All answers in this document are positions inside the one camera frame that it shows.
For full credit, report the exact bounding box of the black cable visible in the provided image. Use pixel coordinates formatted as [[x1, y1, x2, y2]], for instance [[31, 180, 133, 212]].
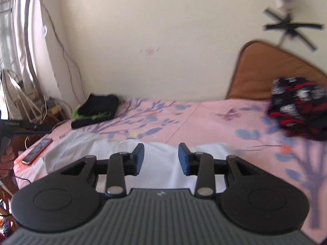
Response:
[[13, 174, 34, 184]]

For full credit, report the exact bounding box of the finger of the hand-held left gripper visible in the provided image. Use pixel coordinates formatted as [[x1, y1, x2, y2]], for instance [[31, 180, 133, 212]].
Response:
[[34, 124, 52, 134]]

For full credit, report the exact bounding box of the smartphone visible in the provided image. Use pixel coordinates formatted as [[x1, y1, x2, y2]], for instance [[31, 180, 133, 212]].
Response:
[[21, 138, 53, 165]]

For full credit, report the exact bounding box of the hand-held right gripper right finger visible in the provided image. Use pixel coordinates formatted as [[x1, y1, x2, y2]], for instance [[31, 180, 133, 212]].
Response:
[[178, 143, 263, 198]]

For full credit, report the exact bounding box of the black tape cross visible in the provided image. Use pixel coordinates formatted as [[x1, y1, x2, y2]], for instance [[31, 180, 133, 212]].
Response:
[[263, 8, 323, 53]]

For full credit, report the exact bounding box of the pink printed bedsheet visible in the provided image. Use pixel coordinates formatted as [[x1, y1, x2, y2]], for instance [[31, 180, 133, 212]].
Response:
[[13, 96, 327, 244]]

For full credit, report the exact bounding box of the green garment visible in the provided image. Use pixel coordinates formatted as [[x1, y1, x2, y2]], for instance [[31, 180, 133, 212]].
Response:
[[72, 108, 113, 121]]

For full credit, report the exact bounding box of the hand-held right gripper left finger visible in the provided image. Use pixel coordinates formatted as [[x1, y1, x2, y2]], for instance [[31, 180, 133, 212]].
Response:
[[60, 143, 145, 198]]

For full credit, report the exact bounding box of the white curtain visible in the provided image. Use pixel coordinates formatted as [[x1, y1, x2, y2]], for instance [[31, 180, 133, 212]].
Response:
[[0, 0, 45, 105]]

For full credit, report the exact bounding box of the black red patterned garment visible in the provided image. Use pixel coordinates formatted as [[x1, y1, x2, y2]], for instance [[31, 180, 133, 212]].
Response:
[[266, 77, 327, 141]]

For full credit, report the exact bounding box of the white garment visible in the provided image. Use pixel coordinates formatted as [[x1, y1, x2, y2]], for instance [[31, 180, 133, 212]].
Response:
[[43, 135, 239, 193]]

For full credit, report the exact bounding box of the person's left hand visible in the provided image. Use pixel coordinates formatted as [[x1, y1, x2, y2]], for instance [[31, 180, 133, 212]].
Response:
[[0, 147, 16, 179]]

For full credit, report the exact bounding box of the black folded garment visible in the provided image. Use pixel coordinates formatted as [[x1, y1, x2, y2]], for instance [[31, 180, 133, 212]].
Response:
[[71, 112, 118, 130], [78, 94, 120, 116]]

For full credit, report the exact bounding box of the wall cable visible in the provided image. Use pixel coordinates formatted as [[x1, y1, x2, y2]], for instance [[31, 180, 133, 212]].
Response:
[[38, 0, 87, 102]]

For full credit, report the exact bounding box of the brown cushion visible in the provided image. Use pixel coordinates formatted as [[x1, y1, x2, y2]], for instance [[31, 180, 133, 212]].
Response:
[[225, 40, 327, 100]]

